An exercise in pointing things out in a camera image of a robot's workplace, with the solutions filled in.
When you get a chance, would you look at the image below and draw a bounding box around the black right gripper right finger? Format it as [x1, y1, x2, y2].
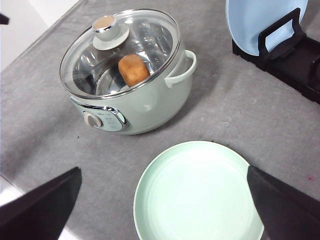
[247, 166, 320, 240]

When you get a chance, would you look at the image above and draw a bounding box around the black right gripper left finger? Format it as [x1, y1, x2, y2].
[0, 166, 82, 240]

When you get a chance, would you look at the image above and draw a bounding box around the green plate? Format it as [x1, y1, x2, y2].
[133, 141, 265, 240]

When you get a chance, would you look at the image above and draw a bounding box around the brown potato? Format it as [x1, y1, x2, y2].
[118, 54, 150, 88]

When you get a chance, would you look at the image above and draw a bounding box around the glass lid with green knob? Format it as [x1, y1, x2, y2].
[59, 8, 181, 99]

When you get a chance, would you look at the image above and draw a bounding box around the green electric steamer pot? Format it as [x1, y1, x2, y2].
[60, 8, 197, 136]

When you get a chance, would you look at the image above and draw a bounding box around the blue plate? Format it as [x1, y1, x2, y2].
[226, 0, 308, 56]

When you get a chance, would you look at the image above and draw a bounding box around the black dish rack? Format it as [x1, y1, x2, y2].
[232, 8, 320, 104]

